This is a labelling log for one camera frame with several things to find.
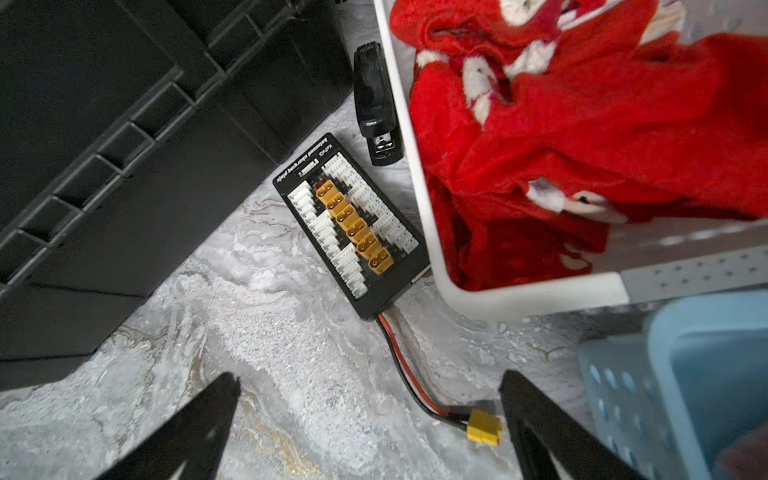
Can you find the black stapler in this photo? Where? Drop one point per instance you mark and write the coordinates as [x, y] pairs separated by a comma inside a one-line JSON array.
[[375, 107]]

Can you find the black board yellow connectors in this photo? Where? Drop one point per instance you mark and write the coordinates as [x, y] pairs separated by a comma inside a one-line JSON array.
[[372, 251]]

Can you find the white perforated plastic basket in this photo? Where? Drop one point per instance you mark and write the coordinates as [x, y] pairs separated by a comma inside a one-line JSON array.
[[664, 259]]

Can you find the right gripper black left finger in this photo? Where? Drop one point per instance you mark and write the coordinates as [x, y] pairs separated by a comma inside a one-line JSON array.
[[190, 445]]

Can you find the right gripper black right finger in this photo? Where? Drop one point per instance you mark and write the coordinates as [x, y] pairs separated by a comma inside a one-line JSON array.
[[542, 433]]

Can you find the red black cable yellow plug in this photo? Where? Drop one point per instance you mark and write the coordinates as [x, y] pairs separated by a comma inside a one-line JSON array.
[[475, 423]]

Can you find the black toolbox yellow handle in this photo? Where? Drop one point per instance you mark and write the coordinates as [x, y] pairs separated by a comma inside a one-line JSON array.
[[130, 130]]

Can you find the red santa sock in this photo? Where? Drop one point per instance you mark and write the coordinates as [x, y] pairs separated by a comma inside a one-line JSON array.
[[543, 124]]

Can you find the right light blue basket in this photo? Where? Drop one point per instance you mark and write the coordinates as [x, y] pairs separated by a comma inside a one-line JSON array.
[[686, 396]]

